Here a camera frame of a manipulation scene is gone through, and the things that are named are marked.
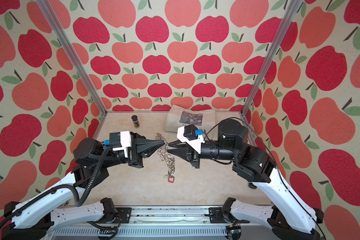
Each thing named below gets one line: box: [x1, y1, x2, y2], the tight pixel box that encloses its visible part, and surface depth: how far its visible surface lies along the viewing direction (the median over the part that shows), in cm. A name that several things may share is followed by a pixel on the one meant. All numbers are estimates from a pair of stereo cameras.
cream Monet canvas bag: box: [164, 104, 216, 139], surface depth 109 cm
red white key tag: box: [167, 175, 175, 183], surface depth 51 cm
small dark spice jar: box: [131, 115, 140, 129], surface depth 109 cm
